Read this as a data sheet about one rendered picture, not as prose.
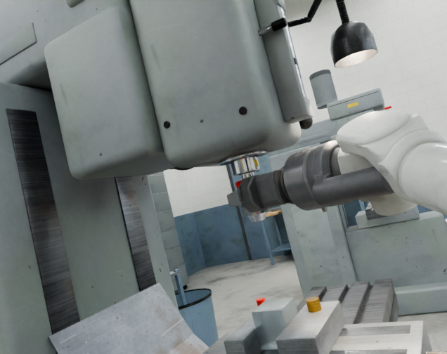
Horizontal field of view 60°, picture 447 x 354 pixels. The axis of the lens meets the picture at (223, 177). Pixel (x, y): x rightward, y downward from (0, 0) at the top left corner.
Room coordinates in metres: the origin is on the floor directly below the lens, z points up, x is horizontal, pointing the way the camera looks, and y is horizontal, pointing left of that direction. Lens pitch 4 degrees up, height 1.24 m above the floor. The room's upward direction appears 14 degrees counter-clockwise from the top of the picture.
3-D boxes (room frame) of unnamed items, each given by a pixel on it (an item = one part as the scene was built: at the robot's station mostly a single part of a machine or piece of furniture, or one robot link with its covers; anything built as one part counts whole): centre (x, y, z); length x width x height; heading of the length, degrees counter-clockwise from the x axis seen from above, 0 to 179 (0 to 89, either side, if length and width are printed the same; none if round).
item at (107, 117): (0.75, 0.13, 1.47); 0.24 x 0.19 x 0.26; 153
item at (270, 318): (0.64, -0.03, 1.03); 0.06 x 0.05 x 0.06; 151
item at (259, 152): (0.66, -0.04, 1.31); 0.09 x 0.09 x 0.01
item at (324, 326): (0.61, -0.08, 1.02); 0.15 x 0.06 x 0.04; 151
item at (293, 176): (0.59, -0.10, 1.24); 0.13 x 0.12 x 0.10; 132
